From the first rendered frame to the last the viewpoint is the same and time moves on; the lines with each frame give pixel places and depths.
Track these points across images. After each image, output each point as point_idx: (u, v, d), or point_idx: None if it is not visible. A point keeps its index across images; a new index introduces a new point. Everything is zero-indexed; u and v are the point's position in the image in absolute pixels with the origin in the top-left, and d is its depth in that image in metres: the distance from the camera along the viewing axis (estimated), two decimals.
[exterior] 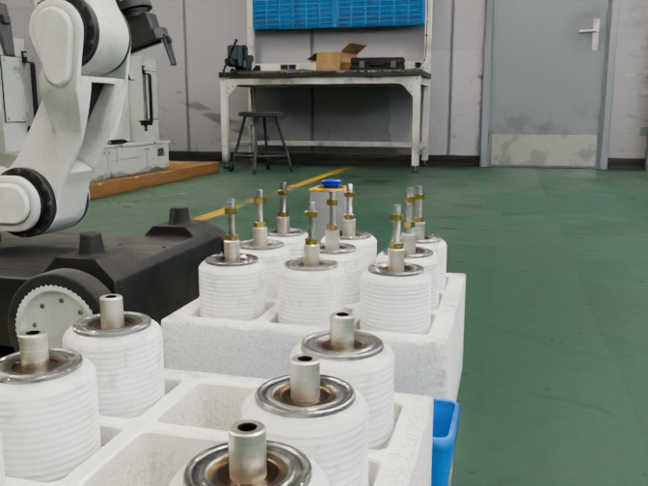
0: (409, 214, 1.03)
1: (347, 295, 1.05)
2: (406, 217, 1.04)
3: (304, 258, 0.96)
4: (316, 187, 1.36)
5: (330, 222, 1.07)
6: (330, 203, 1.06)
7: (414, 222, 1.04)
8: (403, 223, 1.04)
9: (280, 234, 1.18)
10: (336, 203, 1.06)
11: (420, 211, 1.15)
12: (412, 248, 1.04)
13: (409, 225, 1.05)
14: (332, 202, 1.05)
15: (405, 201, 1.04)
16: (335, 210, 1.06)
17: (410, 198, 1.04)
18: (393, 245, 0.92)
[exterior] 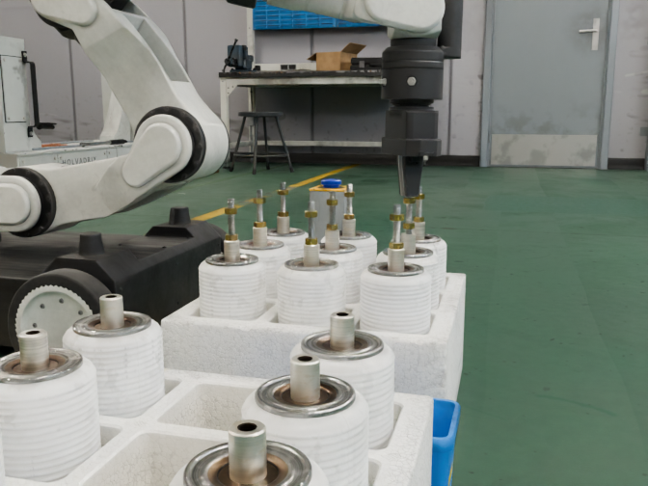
0: (406, 215, 1.04)
1: (347, 295, 1.05)
2: (411, 218, 1.04)
3: (304, 258, 0.96)
4: (316, 187, 1.36)
5: (330, 222, 1.07)
6: (330, 203, 1.06)
7: (406, 224, 1.03)
8: (410, 223, 1.05)
9: (280, 234, 1.18)
10: (336, 203, 1.06)
11: (420, 211, 1.15)
12: (412, 248, 1.04)
13: (413, 229, 1.03)
14: (332, 202, 1.05)
15: (415, 202, 1.03)
16: (335, 210, 1.06)
17: (413, 201, 1.03)
18: (393, 245, 0.92)
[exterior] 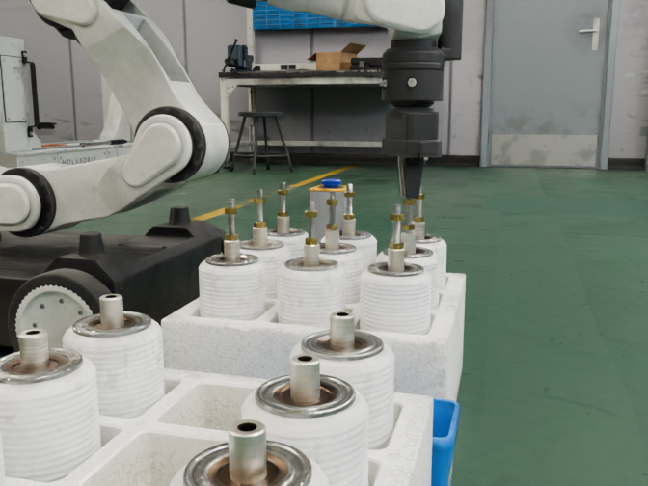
0: (411, 216, 1.04)
1: (347, 295, 1.05)
2: (407, 220, 1.03)
3: (304, 258, 0.96)
4: (316, 187, 1.36)
5: (330, 222, 1.07)
6: (330, 203, 1.06)
7: (406, 224, 1.05)
8: (412, 226, 1.03)
9: (280, 234, 1.18)
10: (336, 203, 1.06)
11: (420, 211, 1.15)
12: (412, 248, 1.04)
13: (402, 229, 1.04)
14: (332, 202, 1.05)
15: (405, 204, 1.03)
16: (335, 210, 1.06)
17: (403, 201, 1.03)
18: (393, 245, 0.92)
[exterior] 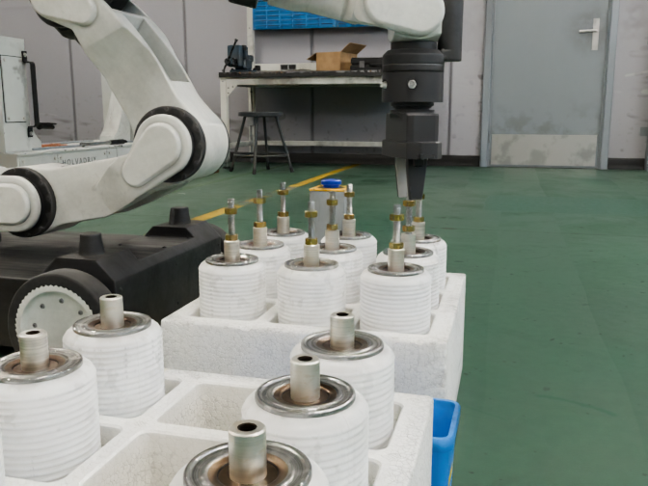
0: (407, 218, 1.03)
1: (347, 295, 1.05)
2: (408, 221, 1.04)
3: (304, 258, 0.96)
4: (316, 187, 1.36)
5: (330, 222, 1.07)
6: (330, 203, 1.06)
7: (414, 226, 1.04)
8: (402, 226, 1.04)
9: (280, 234, 1.18)
10: (336, 203, 1.06)
11: (420, 211, 1.15)
12: (412, 248, 1.04)
13: (412, 229, 1.05)
14: (332, 202, 1.05)
15: (408, 204, 1.04)
16: (335, 210, 1.06)
17: (413, 202, 1.04)
18: (393, 245, 0.92)
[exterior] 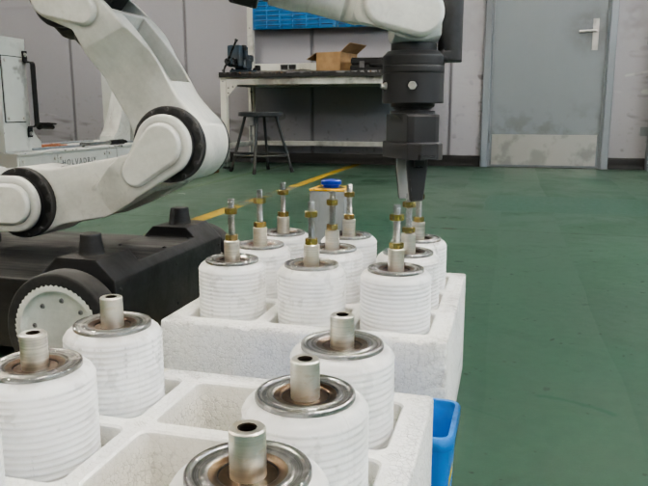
0: (407, 219, 1.04)
1: (347, 295, 1.05)
2: (411, 223, 1.04)
3: (304, 258, 0.96)
4: (316, 187, 1.36)
5: (330, 222, 1.07)
6: (330, 203, 1.06)
7: (403, 228, 1.04)
8: (413, 227, 1.05)
9: (280, 234, 1.18)
10: (336, 203, 1.06)
11: (420, 211, 1.15)
12: (412, 248, 1.04)
13: (410, 232, 1.03)
14: (332, 202, 1.05)
15: (414, 207, 1.03)
16: (335, 210, 1.06)
17: (410, 204, 1.03)
18: (393, 245, 0.92)
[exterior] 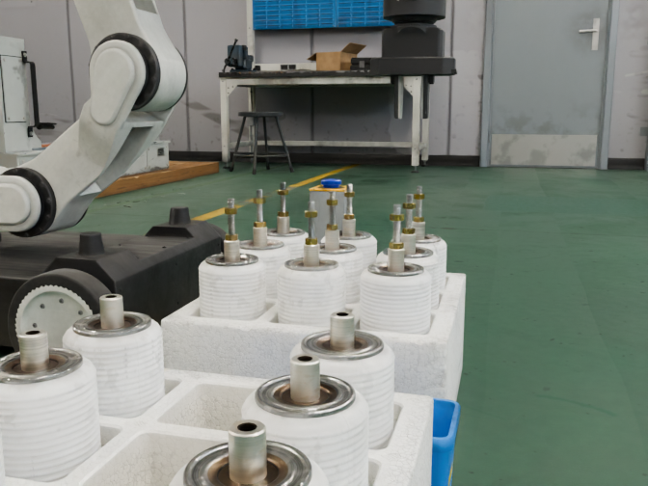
0: (411, 221, 1.04)
1: (347, 295, 1.05)
2: (406, 224, 1.04)
3: (304, 258, 0.96)
4: (316, 187, 1.36)
5: (330, 222, 1.07)
6: (330, 203, 1.06)
7: (407, 228, 1.05)
8: (410, 229, 1.03)
9: (280, 234, 1.18)
10: (336, 203, 1.06)
11: (420, 211, 1.15)
12: (412, 248, 1.04)
13: (402, 232, 1.04)
14: (332, 202, 1.05)
15: (404, 208, 1.03)
16: (335, 210, 1.06)
17: (403, 204, 1.04)
18: (393, 245, 0.92)
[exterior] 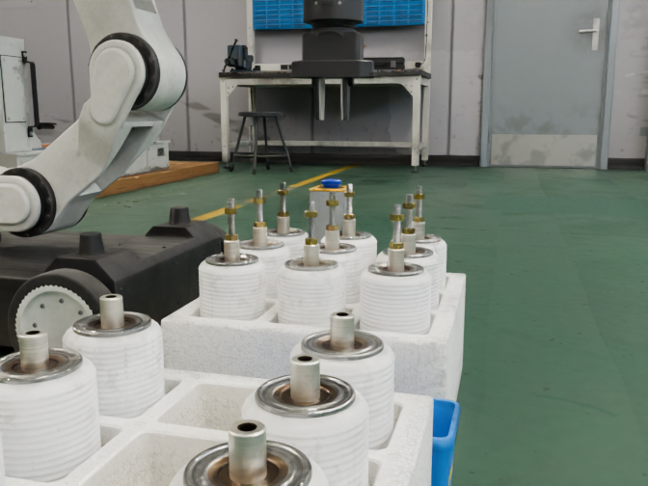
0: (411, 221, 1.04)
1: (347, 295, 1.05)
2: (406, 224, 1.04)
3: (304, 258, 0.96)
4: (316, 187, 1.36)
5: (331, 223, 1.07)
6: (333, 204, 1.06)
7: (407, 228, 1.05)
8: (410, 229, 1.03)
9: (280, 234, 1.18)
10: (337, 204, 1.06)
11: (420, 211, 1.15)
12: (412, 248, 1.04)
13: (402, 232, 1.04)
14: (335, 203, 1.06)
15: (404, 208, 1.03)
16: (335, 211, 1.07)
17: (403, 204, 1.04)
18: (393, 245, 0.92)
